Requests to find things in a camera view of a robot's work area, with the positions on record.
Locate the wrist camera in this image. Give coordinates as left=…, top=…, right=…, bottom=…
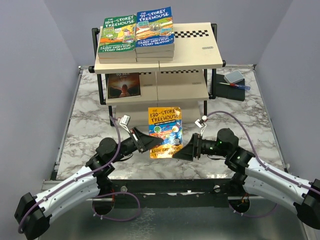
left=119, top=114, right=131, bottom=126
left=194, top=115, right=208, bottom=137

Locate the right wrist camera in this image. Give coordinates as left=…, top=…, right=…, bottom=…
left=194, top=115, right=208, bottom=137

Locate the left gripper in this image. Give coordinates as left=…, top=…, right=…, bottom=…
left=110, top=126, right=164, bottom=164

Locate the purple 117-Storey Treehouse book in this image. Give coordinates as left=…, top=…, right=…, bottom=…
left=136, top=57, right=173, bottom=63

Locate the black box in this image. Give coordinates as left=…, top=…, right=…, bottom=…
left=213, top=74, right=246, bottom=102

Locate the dark Three Days To See book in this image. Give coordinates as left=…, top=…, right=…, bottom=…
left=107, top=72, right=141, bottom=99

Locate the blue 91-Storey Treehouse book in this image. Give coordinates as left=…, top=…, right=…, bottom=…
left=135, top=6, right=175, bottom=54

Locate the beige three-tier shelf rack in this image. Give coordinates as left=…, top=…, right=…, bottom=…
left=89, top=22, right=223, bottom=126

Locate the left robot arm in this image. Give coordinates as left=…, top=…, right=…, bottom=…
left=14, top=127, right=163, bottom=240

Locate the yellow 130-Storey Treehouse book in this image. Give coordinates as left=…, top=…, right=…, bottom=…
left=148, top=107, right=183, bottom=159

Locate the grey small case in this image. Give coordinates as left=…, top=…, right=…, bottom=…
left=223, top=70, right=245, bottom=84

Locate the green 104-Storey Treehouse book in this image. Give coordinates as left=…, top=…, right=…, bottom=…
left=97, top=14, right=137, bottom=58

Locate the lilac Treehouse book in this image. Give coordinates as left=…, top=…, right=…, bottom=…
left=136, top=50, right=175, bottom=58

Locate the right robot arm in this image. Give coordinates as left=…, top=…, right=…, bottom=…
left=173, top=128, right=320, bottom=230

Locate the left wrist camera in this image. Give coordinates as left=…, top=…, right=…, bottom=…
left=119, top=114, right=131, bottom=126

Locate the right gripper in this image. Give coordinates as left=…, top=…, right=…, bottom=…
left=173, top=133, right=229, bottom=161

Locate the red blue screwdriver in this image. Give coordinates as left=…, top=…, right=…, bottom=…
left=219, top=82, right=251, bottom=91

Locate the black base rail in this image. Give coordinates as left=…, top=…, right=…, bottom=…
left=82, top=177, right=251, bottom=209

